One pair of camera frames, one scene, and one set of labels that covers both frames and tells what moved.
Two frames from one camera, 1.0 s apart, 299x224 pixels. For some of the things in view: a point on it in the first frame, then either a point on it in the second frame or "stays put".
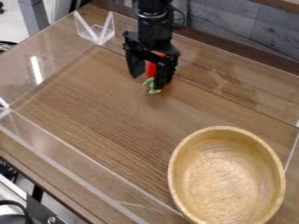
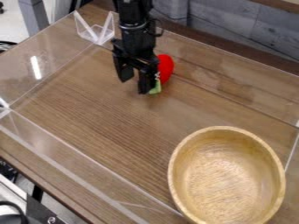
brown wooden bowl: [227, 177] stays put
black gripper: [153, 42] → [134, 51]
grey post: [34, 15] stays put
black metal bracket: [41, 214] stays put
